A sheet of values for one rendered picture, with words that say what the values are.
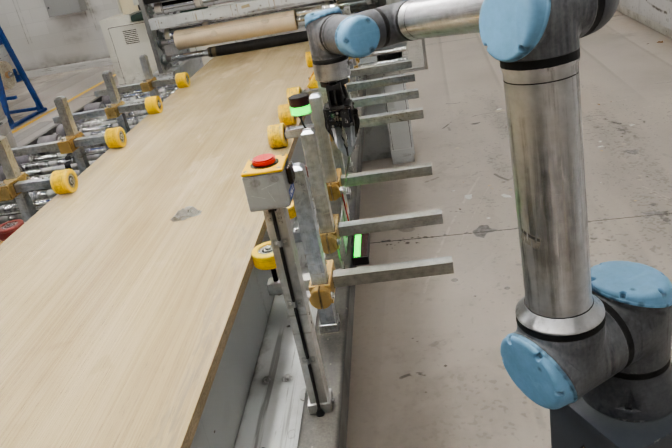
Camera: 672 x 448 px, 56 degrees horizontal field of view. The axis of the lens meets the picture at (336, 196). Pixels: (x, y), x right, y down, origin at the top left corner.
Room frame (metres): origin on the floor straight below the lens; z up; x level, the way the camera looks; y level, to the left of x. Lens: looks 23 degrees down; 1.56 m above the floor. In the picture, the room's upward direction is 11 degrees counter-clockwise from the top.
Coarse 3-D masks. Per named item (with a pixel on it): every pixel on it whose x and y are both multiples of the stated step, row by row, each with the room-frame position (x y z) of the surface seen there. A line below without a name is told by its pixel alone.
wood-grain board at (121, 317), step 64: (256, 64) 3.66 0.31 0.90; (192, 128) 2.52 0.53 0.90; (256, 128) 2.34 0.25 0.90; (128, 192) 1.89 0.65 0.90; (192, 192) 1.78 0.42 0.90; (0, 256) 1.57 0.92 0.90; (64, 256) 1.49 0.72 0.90; (128, 256) 1.42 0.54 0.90; (192, 256) 1.35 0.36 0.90; (0, 320) 1.22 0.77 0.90; (64, 320) 1.16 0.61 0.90; (128, 320) 1.11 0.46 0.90; (192, 320) 1.07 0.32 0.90; (0, 384) 0.97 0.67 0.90; (64, 384) 0.94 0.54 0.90; (128, 384) 0.90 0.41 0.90; (192, 384) 0.87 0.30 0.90
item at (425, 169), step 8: (392, 168) 1.76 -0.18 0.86; (400, 168) 1.75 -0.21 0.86; (408, 168) 1.74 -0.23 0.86; (416, 168) 1.73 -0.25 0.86; (424, 168) 1.73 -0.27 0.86; (344, 176) 1.77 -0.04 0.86; (352, 176) 1.76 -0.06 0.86; (360, 176) 1.75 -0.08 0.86; (368, 176) 1.75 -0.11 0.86; (376, 176) 1.75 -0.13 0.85; (384, 176) 1.75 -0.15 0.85; (392, 176) 1.74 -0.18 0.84; (400, 176) 1.74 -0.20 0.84; (408, 176) 1.74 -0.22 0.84; (416, 176) 1.73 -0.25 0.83; (352, 184) 1.76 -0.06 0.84; (360, 184) 1.76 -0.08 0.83
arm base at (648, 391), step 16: (608, 384) 0.94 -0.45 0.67; (624, 384) 0.92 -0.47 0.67; (640, 384) 0.91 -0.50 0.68; (656, 384) 0.91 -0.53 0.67; (592, 400) 0.95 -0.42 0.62; (608, 400) 0.92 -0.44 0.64; (624, 400) 0.91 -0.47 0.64; (640, 400) 0.90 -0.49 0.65; (656, 400) 0.90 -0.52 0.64; (608, 416) 0.92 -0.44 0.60; (624, 416) 0.90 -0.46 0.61; (640, 416) 0.89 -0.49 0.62; (656, 416) 0.89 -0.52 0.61
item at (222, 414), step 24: (264, 240) 1.61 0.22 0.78; (264, 288) 1.50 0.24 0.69; (240, 312) 1.26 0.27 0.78; (264, 312) 1.44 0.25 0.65; (240, 336) 1.22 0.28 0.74; (240, 360) 1.18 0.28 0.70; (216, 384) 1.02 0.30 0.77; (240, 384) 1.14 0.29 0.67; (216, 408) 0.99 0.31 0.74; (240, 408) 1.10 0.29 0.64; (216, 432) 0.96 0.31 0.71
